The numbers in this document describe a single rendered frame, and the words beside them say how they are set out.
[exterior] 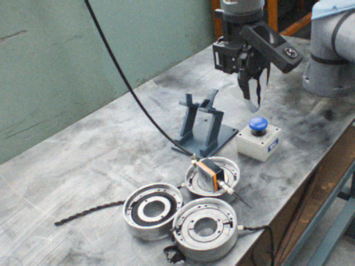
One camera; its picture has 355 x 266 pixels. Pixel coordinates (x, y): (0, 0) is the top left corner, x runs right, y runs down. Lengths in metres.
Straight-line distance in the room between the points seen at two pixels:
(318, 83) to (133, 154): 0.50
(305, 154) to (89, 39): 1.80
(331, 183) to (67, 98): 1.72
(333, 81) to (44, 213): 0.72
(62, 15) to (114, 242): 1.74
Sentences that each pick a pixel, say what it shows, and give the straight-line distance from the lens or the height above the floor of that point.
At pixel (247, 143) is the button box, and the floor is 0.84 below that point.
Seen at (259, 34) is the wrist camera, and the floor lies 1.07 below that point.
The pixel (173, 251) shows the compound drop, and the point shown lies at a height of 0.80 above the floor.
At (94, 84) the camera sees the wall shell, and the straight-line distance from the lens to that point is 2.43.
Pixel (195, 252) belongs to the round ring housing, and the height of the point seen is 0.83.
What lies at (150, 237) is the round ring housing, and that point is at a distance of 0.64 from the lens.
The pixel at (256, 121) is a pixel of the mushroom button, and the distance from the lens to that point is 0.75.
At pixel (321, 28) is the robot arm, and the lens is 0.92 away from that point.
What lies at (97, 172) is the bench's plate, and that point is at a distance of 0.83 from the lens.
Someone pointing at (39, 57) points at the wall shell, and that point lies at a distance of 2.23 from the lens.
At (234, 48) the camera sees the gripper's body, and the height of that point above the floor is 1.04.
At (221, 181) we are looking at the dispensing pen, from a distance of 0.64.
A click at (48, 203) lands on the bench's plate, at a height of 0.80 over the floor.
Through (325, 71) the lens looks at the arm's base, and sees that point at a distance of 0.96.
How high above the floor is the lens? 1.30
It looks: 33 degrees down
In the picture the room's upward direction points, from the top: 7 degrees counter-clockwise
